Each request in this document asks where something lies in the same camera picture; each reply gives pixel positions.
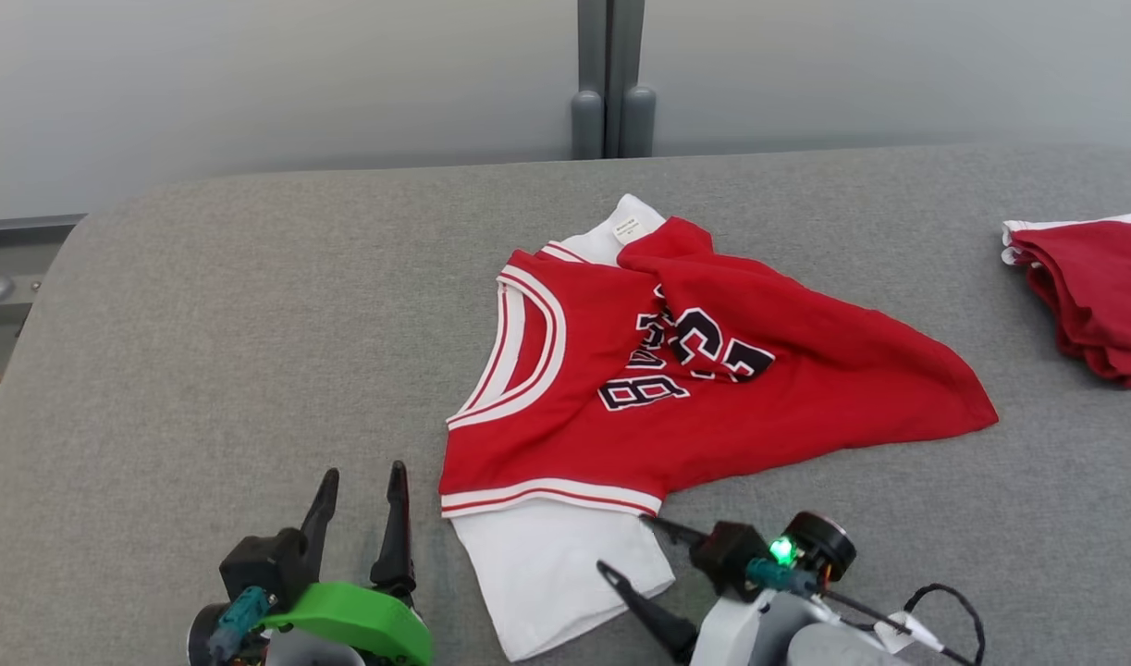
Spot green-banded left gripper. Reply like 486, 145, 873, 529
188, 460, 434, 666

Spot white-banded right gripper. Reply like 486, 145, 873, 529
597, 512, 857, 666

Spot red jersey with white tee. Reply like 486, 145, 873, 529
438, 192, 1001, 663

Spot red shorts with white trim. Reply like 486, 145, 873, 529
1000, 213, 1131, 389

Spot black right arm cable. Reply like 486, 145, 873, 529
819, 583, 987, 666

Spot grey metal frame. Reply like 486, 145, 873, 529
0, 215, 87, 376

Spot grey rounded post foot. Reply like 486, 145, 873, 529
621, 85, 658, 158
571, 90, 606, 160

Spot grey partition post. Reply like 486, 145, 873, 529
578, 0, 645, 158

